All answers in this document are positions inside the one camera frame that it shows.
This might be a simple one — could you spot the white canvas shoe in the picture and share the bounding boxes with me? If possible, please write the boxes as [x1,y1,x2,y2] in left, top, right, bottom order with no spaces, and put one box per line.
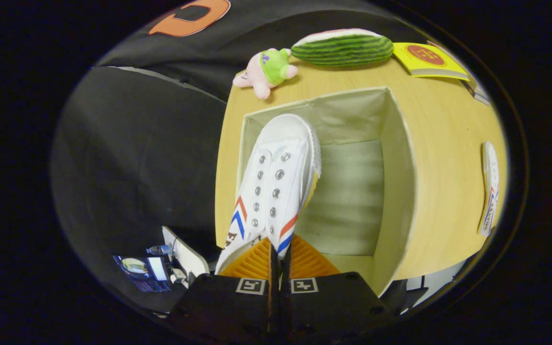
[215,113,322,275]
[477,141,500,238]

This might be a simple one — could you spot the computer screen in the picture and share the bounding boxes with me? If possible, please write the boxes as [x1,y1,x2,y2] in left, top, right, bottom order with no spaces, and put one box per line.
[112,255,172,293]

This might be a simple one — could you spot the pink and green plush toy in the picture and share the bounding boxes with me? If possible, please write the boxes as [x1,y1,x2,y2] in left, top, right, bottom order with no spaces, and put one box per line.
[232,48,299,100]

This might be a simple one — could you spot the beige fabric storage box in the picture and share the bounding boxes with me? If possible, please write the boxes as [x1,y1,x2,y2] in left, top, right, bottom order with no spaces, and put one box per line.
[215,86,419,298]

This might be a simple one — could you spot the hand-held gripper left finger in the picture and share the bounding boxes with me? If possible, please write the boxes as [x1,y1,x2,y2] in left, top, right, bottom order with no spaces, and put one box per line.
[166,237,279,343]

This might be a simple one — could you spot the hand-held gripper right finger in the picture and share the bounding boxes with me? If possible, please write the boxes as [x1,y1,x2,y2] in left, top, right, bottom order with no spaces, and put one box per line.
[280,234,394,343]

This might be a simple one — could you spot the watermelon slice plush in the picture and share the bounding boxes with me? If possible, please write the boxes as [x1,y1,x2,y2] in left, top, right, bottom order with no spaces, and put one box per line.
[290,28,394,67]

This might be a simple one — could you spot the yellow book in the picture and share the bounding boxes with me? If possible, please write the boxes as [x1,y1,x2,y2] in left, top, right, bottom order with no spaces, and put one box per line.
[392,42,471,81]

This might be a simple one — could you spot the white curved board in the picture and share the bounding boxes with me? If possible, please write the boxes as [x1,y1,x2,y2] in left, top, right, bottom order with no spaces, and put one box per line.
[162,226,210,279]

